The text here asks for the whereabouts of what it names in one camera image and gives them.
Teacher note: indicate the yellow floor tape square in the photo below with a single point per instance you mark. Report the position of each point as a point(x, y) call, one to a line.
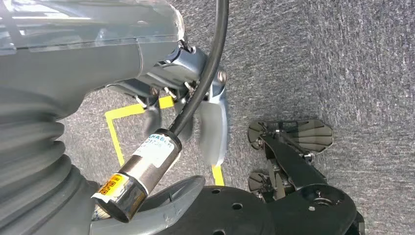
point(113, 136)

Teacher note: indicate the metal cylinder with labels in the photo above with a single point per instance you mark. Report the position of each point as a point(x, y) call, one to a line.
point(139, 172)

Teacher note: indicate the metal roller wheel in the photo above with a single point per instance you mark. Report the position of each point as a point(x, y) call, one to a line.
point(311, 136)
point(259, 181)

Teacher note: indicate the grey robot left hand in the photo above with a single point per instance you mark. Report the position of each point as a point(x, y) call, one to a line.
point(81, 58)

